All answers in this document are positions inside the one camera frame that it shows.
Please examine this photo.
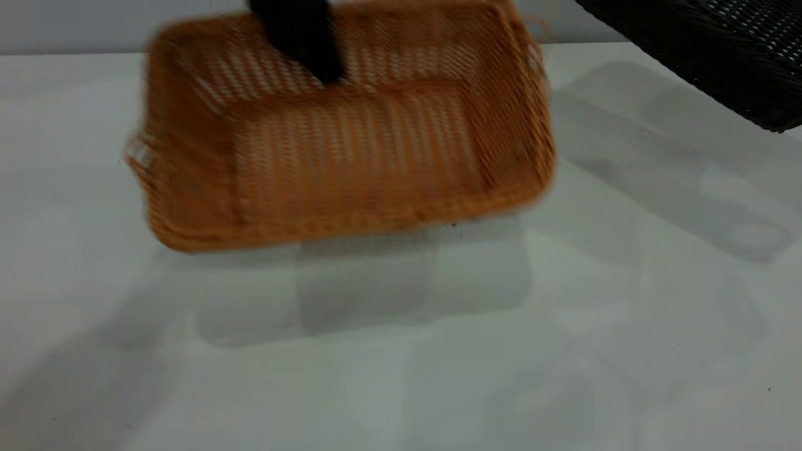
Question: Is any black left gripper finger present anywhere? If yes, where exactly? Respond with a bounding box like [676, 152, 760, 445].
[276, 34, 346, 86]

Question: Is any light brown wicker basket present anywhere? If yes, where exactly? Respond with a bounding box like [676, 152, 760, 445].
[124, 0, 558, 254]

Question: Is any dark brown wicker basket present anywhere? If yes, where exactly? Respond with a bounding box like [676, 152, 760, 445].
[575, 0, 802, 133]

